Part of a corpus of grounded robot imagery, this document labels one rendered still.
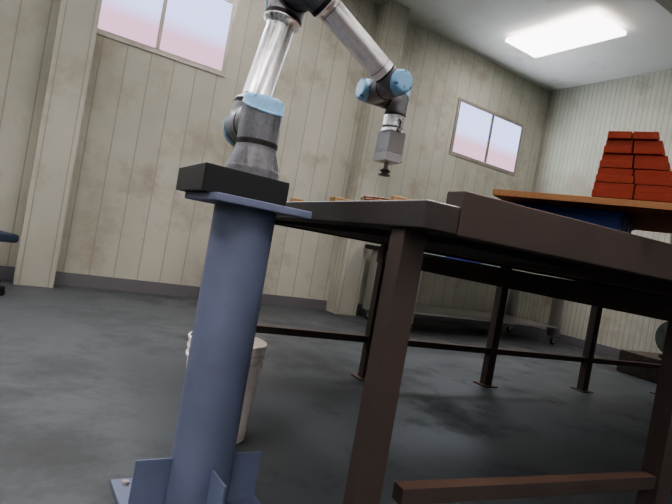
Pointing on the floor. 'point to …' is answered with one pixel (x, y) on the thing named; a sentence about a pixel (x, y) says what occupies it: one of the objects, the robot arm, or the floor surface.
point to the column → (216, 366)
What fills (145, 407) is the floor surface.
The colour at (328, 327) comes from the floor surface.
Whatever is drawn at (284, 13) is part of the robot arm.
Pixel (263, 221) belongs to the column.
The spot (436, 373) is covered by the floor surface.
